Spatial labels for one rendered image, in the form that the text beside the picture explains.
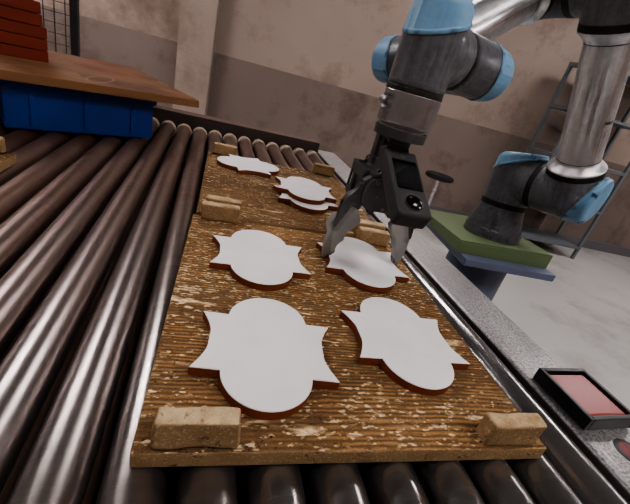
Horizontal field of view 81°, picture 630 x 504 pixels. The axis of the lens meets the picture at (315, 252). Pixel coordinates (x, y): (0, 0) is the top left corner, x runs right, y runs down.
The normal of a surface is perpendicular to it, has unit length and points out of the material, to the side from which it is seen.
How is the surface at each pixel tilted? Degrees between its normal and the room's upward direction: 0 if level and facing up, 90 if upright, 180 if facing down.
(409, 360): 0
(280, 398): 0
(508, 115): 90
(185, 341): 0
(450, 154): 90
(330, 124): 90
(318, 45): 90
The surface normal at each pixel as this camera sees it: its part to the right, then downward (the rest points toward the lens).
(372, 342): 0.25, -0.87
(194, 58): 0.11, 0.46
